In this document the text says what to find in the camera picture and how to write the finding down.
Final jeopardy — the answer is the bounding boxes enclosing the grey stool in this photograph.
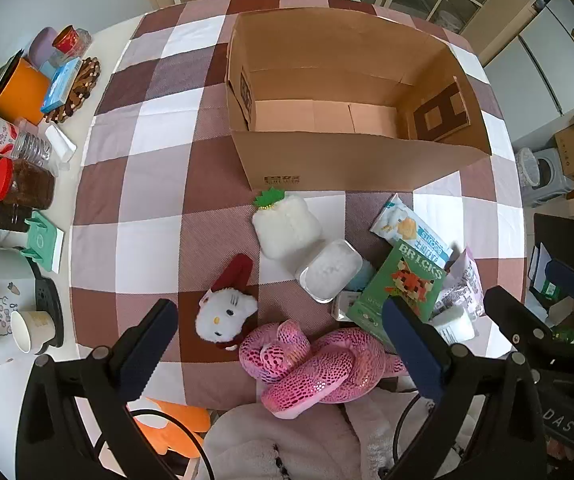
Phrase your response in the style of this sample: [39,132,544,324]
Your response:
[516,148,574,207]

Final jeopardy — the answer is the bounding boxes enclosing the paper cup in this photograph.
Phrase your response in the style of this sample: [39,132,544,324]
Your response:
[10,311,56,354]

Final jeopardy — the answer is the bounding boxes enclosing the hello kitty plush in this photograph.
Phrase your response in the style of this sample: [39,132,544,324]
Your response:
[195,254,258,351]

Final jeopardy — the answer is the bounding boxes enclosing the purple cup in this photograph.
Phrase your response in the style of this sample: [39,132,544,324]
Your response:
[25,27,57,68]

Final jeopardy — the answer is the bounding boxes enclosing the white refrigerator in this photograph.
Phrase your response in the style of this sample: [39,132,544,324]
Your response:
[484,0,574,150]

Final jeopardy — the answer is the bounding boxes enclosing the white plastic tub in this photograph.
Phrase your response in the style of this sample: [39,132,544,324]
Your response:
[295,238,363,304]

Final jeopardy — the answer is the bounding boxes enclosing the checkered tablecloth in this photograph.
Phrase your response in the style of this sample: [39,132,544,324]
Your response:
[70,0,526,410]

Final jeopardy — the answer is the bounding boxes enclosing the purple snack bag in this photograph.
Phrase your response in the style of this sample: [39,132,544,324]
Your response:
[433,248,484,321]

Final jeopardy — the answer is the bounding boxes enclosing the blue tissue box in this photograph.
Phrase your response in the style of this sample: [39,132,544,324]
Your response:
[41,58,82,115]

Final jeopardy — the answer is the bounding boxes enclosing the pink plush snake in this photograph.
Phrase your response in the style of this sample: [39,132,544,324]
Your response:
[238,320,409,419]

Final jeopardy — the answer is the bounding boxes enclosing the clear water bottle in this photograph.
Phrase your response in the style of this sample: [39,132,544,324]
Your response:
[0,117,52,170]

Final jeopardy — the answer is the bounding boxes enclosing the green bricks box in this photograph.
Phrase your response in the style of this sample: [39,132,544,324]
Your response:
[347,240,446,344]

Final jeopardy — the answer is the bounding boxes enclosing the orange tin container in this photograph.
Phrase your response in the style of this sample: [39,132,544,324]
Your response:
[0,50,50,126]

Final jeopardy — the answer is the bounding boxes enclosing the green phone stand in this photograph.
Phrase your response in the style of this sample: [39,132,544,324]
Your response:
[20,210,65,273]

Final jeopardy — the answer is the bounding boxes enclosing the woven brown trivet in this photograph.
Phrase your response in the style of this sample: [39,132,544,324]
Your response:
[43,58,101,124]

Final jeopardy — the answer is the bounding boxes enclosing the white small cup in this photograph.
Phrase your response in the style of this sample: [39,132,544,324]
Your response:
[429,306,476,344]

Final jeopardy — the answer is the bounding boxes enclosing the soda biscuits packet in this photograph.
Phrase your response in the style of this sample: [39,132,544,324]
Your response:
[369,194,453,268]

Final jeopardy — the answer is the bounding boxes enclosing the red lid jar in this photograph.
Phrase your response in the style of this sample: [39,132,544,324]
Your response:
[0,158,55,210]

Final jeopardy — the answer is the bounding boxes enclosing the blue pompom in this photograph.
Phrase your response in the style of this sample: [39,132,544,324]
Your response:
[343,259,376,292]

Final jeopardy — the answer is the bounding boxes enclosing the orange plush piece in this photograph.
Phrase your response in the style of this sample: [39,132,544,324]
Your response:
[134,396,213,458]

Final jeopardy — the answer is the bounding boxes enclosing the red cap glass jar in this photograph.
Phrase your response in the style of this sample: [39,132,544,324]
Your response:
[52,25,92,63]

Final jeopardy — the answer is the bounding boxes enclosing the brown cardboard box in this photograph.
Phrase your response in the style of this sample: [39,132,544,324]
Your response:
[226,8,492,192]

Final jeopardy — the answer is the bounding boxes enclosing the white tube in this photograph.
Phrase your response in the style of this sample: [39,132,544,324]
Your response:
[44,124,77,164]

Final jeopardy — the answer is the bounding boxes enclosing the white fluffy pineapple plush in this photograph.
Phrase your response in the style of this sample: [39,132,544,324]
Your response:
[251,188,322,260]

